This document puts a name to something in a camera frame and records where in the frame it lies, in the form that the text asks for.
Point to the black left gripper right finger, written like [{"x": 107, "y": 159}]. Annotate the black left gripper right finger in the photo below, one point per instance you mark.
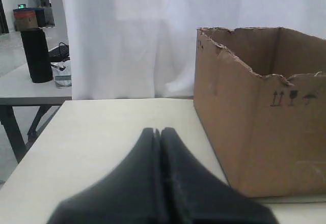
[{"x": 195, "y": 195}]

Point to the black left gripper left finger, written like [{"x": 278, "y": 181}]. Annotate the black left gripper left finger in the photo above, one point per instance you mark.
[{"x": 131, "y": 193}]

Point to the large open cardboard box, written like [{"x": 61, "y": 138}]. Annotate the large open cardboard box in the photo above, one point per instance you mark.
[{"x": 260, "y": 96}]

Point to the small box with red tape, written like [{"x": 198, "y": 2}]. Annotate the small box with red tape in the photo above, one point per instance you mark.
[{"x": 25, "y": 19}]

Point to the white plastic bag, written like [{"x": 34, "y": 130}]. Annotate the white plastic bag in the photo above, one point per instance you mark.
[{"x": 61, "y": 72}]

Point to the grey side table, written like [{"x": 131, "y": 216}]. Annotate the grey side table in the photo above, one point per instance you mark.
[{"x": 18, "y": 90}]

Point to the white curtain backdrop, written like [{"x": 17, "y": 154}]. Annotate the white curtain backdrop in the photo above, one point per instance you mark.
[{"x": 147, "y": 48}]

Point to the black cylinder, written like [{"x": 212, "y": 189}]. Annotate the black cylinder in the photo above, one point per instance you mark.
[{"x": 37, "y": 57}]

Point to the green digital display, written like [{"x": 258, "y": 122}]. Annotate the green digital display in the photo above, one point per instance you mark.
[{"x": 21, "y": 6}]

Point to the black wire basket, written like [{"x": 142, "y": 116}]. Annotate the black wire basket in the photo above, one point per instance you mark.
[{"x": 59, "y": 53}]

